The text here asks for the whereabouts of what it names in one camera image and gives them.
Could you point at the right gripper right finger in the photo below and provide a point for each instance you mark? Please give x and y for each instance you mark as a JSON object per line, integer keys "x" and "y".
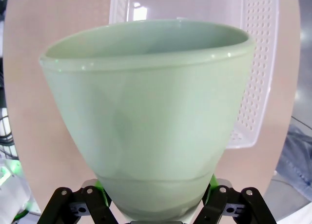
{"x": 231, "y": 207}

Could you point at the white perforated plastic basket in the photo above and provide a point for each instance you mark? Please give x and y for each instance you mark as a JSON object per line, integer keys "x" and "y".
{"x": 258, "y": 63}

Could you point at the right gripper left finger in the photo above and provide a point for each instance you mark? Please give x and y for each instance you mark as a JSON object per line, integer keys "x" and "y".
{"x": 80, "y": 207}

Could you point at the person black shirt jeans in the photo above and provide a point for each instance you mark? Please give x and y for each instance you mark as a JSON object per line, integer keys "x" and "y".
{"x": 299, "y": 160}

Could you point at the pale green cup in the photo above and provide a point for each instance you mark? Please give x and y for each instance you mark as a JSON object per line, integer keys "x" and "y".
{"x": 146, "y": 99}

